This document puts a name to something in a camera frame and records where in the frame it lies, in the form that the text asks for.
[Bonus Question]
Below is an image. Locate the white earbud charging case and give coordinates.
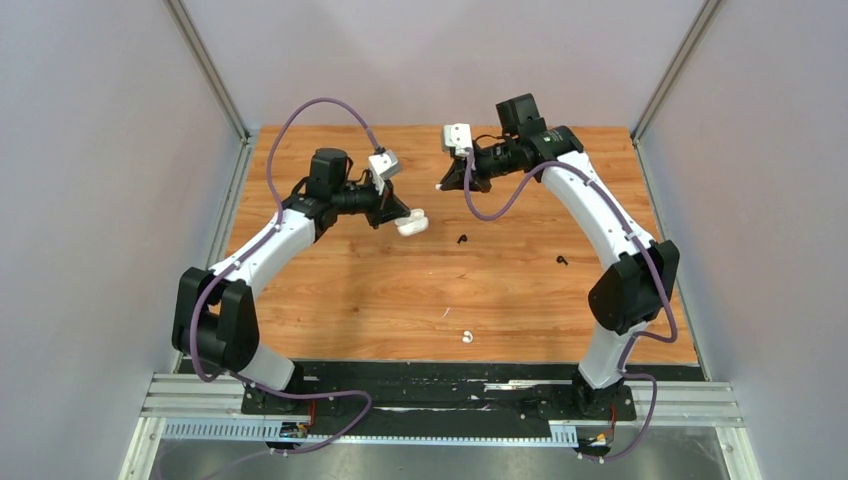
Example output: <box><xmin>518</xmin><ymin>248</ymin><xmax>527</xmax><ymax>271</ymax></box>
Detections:
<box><xmin>394</xmin><ymin>209</ymin><xmax>429</xmax><ymax>237</ymax></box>

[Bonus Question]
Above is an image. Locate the aluminium front rail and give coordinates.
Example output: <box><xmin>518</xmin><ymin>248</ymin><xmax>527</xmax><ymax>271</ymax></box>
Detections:
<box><xmin>140</xmin><ymin>374</ymin><xmax>745</xmax><ymax>428</ymax></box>

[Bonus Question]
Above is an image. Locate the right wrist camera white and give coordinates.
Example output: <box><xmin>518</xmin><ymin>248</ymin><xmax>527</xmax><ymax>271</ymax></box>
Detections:
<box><xmin>441</xmin><ymin>123</ymin><xmax>473</xmax><ymax>158</ymax></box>

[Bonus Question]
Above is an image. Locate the right aluminium frame post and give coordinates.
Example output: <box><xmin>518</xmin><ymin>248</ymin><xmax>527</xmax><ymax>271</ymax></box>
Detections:
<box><xmin>630</xmin><ymin>0</ymin><xmax>725</xmax><ymax>147</ymax></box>

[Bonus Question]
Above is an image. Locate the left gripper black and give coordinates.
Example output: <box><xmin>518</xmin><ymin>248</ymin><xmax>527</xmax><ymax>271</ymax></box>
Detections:
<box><xmin>332</xmin><ymin>174</ymin><xmax>410</xmax><ymax>230</ymax></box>

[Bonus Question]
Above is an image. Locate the white slotted cable duct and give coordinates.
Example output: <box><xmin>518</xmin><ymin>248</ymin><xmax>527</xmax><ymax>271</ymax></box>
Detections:
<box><xmin>162</xmin><ymin>422</ymin><xmax>580</xmax><ymax>447</ymax></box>

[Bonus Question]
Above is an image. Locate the aluminium frame post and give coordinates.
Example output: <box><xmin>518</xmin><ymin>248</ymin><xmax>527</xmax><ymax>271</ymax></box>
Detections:
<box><xmin>630</xmin><ymin>0</ymin><xmax>725</xmax><ymax>147</ymax></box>
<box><xmin>164</xmin><ymin>0</ymin><xmax>251</xmax><ymax>144</ymax></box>

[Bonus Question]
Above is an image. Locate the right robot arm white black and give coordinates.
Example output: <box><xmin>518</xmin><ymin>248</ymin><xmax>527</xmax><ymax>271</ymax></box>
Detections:
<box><xmin>437</xmin><ymin>94</ymin><xmax>680</xmax><ymax>418</ymax></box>

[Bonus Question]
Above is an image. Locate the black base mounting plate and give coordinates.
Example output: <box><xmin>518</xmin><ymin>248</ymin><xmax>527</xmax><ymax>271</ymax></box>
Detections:
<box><xmin>177</xmin><ymin>359</ymin><xmax>708</xmax><ymax>440</ymax></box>

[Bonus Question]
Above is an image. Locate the left aluminium frame post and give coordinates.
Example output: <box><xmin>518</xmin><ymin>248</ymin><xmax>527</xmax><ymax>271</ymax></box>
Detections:
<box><xmin>164</xmin><ymin>0</ymin><xmax>251</xmax><ymax>144</ymax></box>

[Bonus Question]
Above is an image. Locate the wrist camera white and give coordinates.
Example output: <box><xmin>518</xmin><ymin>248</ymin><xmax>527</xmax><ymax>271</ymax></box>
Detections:
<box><xmin>368</xmin><ymin>150</ymin><xmax>402</xmax><ymax>196</ymax></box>
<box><xmin>441</xmin><ymin>123</ymin><xmax>473</xmax><ymax>158</ymax></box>

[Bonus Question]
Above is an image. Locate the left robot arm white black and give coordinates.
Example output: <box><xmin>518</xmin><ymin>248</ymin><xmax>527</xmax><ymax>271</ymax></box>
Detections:
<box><xmin>171</xmin><ymin>148</ymin><xmax>429</xmax><ymax>413</ymax></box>

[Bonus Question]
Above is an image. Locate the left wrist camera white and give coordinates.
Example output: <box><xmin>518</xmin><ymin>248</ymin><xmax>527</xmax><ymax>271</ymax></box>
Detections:
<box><xmin>368</xmin><ymin>150</ymin><xmax>402</xmax><ymax>196</ymax></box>

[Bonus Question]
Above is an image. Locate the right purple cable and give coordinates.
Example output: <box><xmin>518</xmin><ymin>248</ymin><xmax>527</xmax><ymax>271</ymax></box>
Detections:
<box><xmin>461</xmin><ymin>149</ymin><xmax>680</xmax><ymax>464</ymax></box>

